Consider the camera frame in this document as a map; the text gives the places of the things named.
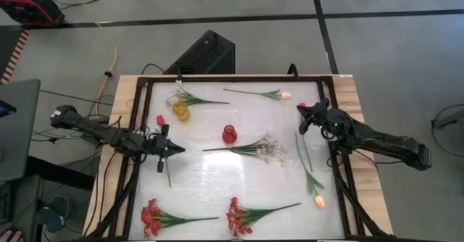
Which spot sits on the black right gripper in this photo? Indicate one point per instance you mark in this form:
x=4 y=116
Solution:
x=319 y=113

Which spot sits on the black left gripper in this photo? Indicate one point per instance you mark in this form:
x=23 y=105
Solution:
x=159 y=146

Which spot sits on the peach artificial tulip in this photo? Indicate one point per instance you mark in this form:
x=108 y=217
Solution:
x=319 y=201
x=286 y=95

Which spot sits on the small white flower bunch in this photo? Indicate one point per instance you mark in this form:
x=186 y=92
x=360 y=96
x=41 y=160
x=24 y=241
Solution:
x=192 y=99

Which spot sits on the large white flower bunch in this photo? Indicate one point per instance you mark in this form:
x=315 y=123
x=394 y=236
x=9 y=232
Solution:
x=253 y=149

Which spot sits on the red artificial flower bunch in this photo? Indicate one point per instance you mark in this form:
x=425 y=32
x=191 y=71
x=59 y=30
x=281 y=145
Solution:
x=239 y=218
x=152 y=218

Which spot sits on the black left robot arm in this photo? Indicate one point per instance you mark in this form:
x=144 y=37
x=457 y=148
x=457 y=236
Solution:
x=101 y=133

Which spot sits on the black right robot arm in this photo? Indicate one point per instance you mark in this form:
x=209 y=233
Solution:
x=380 y=140

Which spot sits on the yellow glass vase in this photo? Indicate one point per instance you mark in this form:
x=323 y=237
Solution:
x=181 y=112

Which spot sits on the red glass vase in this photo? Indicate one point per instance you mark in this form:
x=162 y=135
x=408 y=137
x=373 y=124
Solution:
x=229 y=135

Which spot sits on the black computer tower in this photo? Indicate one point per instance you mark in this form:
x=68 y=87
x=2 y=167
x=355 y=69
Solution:
x=210 y=53

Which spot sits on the dark headphones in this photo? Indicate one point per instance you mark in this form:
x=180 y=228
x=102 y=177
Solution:
x=54 y=214

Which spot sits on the grey desk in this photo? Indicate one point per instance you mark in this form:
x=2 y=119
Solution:
x=20 y=133

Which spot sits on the blue screen device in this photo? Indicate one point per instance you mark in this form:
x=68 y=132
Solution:
x=6 y=108

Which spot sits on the black keyboard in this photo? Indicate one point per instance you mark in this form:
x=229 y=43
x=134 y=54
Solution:
x=4 y=205

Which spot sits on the black orange striped mat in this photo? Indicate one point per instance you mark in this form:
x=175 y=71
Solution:
x=14 y=57

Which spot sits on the person's hand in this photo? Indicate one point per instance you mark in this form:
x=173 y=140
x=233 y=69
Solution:
x=11 y=235

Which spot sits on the red and black toolbox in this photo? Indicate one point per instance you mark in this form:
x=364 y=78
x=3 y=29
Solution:
x=25 y=4

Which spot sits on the black metal table frame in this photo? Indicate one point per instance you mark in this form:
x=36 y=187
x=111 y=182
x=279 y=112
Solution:
x=235 y=79

